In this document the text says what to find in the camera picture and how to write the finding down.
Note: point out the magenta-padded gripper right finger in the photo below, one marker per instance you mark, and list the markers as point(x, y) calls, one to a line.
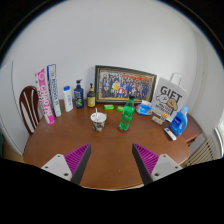
point(165, 166)

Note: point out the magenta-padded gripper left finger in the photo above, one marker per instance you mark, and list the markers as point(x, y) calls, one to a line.
point(58, 166)

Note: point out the green plastic drink bottle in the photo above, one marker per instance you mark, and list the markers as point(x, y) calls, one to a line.
point(127, 115)

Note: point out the white remote control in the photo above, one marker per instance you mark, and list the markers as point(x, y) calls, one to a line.
point(170, 134)

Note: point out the blue detergent bottle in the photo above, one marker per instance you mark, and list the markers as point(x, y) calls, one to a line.
point(178, 123)

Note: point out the small beige snack packet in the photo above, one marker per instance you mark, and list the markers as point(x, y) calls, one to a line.
point(157, 120)

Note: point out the small orange topped item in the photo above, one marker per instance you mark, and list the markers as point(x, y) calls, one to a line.
point(164, 116)

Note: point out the flat round red coaster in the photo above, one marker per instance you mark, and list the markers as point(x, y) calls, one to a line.
point(120, 130)

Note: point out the patterned paper cup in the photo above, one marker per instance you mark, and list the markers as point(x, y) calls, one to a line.
point(98, 125)

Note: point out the blue tissue pack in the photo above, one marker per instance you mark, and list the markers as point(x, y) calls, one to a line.
point(144, 108)

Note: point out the dark wooden chair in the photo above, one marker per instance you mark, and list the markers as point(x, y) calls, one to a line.
point(28, 110)

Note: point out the white stirrer in cup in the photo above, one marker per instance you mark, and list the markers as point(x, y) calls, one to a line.
point(96, 115)

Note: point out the white bottle blue cap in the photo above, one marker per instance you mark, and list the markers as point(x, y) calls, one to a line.
point(68, 100)

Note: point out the white paper gift bag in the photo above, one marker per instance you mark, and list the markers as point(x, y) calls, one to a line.
point(170, 98)

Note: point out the pink white shuttlecock tube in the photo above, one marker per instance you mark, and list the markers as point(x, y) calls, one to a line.
point(45, 96)

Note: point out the dark blue pump bottle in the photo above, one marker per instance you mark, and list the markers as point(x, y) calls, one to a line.
point(79, 96)

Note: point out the small green packet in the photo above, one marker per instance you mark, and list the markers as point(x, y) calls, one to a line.
point(108, 107)
point(120, 108)

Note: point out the amber pump bottle yellow label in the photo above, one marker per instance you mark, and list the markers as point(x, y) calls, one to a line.
point(91, 99)

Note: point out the blue white shuttlecock tube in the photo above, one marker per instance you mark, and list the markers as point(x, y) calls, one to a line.
point(54, 90)

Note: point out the white door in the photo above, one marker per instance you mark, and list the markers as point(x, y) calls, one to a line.
point(5, 106)

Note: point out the framed group photo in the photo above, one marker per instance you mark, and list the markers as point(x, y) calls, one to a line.
point(125, 83)

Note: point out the white wall radiator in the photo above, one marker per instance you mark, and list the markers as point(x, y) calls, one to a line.
point(201, 151)

